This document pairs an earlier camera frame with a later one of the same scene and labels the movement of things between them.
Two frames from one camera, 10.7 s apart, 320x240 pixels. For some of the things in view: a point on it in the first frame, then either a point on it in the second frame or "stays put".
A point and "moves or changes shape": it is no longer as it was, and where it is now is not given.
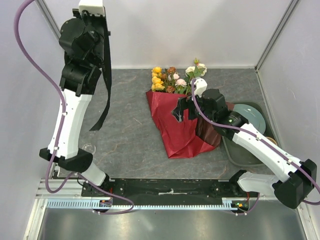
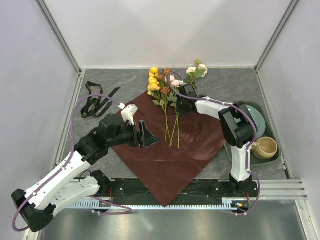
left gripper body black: x=95 y=25 -> x=125 y=136
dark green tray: x=238 y=154 stays put
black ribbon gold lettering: x=107 y=68 -> x=94 y=107
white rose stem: x=199 y=70 stays put
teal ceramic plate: x=253 y=116 stays put
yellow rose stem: x=157 y=84 moves or changes shape
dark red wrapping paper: x=190 y=137 moves or changes shape
